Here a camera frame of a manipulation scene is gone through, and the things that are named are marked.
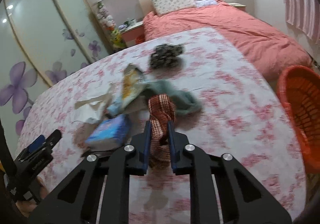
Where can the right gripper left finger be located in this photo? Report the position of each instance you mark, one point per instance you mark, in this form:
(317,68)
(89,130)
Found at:
(98,188)

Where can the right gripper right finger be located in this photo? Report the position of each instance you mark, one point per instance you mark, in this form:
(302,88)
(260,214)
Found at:
(222,190)

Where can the light blue cream tube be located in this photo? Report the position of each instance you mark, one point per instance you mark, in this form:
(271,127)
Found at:
(115,108)

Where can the red checkered cloth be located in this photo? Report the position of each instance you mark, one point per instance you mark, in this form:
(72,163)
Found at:
(161,110)

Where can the black daisy-print cloth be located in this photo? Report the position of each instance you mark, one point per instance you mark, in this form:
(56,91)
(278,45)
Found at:
(165,56)

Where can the floral white pink bedsheet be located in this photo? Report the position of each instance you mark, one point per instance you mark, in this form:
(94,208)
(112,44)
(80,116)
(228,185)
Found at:
(220,101)

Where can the crumpled white paper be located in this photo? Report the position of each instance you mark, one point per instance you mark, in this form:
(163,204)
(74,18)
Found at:
(91,107)

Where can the teal green sock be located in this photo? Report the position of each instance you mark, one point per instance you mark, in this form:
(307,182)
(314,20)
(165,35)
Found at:
(185,103)

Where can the orange plastic basket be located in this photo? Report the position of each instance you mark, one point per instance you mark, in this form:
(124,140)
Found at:
(298,92)

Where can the yellow snack bag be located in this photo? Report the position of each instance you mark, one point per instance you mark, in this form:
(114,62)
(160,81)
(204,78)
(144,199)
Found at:
(134,82)

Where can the floral glass wardrobe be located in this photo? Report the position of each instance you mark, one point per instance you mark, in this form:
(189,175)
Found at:
(42,42)

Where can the coral pink duvet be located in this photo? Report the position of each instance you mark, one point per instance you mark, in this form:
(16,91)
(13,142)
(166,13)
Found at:
(267,48)

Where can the hanging plush toys column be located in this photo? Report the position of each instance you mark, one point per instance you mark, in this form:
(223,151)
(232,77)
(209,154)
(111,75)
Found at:
(109,26)

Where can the pink white nightstand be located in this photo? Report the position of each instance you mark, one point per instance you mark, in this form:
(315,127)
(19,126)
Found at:
(134,34)

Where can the pink striped curtain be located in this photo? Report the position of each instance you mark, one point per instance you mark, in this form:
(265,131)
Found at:
(304,15)

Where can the white floral pillow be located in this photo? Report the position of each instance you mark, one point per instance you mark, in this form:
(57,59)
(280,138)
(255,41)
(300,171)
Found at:
(163,7)

